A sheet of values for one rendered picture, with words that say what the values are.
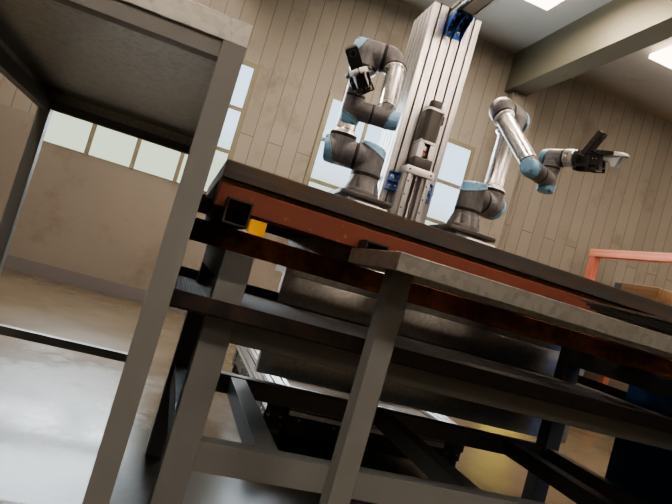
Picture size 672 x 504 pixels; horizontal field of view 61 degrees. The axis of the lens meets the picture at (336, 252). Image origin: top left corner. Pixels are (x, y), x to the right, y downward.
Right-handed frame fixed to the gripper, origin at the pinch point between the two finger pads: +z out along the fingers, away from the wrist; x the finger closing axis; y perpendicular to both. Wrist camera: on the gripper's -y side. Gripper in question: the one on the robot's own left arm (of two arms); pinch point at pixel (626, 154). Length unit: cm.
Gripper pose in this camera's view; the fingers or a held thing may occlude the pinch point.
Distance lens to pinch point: 249.6
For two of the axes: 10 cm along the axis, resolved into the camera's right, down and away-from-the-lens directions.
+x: -7.5, -1.1, -6.5
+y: -1.8, 9.8, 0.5
